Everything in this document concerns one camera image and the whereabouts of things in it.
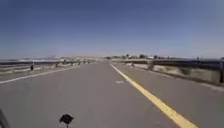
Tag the row of buildings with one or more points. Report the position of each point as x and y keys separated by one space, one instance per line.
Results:
x=141 y=56

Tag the grey asphalt road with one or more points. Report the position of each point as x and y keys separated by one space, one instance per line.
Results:
x=96 y=96

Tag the robot's own part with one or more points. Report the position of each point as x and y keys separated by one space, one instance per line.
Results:
x=66 y=119

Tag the metal guardrail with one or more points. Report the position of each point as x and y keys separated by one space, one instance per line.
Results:
x=186 y=63
x=16 y=63

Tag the white painted line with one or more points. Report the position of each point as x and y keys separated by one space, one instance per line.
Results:
x=33 y=75

